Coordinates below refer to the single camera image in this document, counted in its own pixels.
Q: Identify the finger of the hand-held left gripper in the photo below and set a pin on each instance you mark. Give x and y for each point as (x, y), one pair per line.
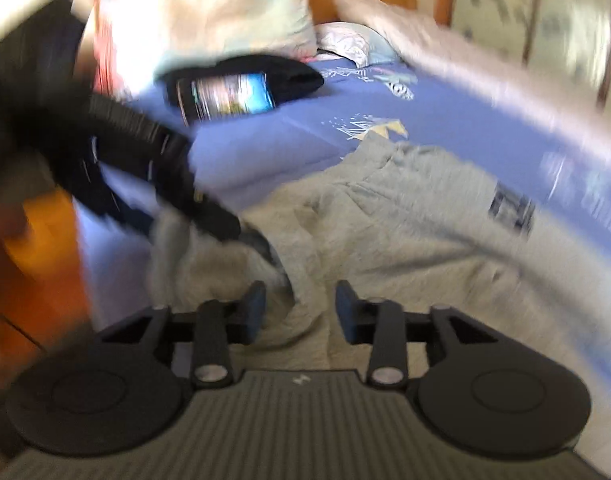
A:
(220, 217)
(135, 217)

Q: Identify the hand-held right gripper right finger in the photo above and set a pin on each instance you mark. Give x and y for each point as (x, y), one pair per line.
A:
(346, 312)

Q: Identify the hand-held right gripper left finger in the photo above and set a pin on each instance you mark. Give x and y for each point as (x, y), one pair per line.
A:
(254, 310)

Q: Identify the beige towel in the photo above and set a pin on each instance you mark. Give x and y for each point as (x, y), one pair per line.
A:
(385, 220)

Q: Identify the red patterned cloth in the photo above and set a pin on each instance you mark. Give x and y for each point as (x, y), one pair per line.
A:
(104, 50)

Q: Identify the orange wooden furniture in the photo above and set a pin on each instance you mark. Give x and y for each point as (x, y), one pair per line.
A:
(40, 270)

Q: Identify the blue mountain print blanket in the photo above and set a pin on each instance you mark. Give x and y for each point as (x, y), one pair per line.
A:
(295, 125)

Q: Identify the black printed folded garment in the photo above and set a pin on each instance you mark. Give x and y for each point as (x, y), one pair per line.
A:
(295, 77)

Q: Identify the large pale pillow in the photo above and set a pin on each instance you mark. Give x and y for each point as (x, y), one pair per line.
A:
(200, 15)

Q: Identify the small floral pillow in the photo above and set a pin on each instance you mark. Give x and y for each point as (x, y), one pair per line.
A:
(353, 42)

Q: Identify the patterned wooden framed door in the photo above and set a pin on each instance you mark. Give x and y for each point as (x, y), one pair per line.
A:
(515, 5)

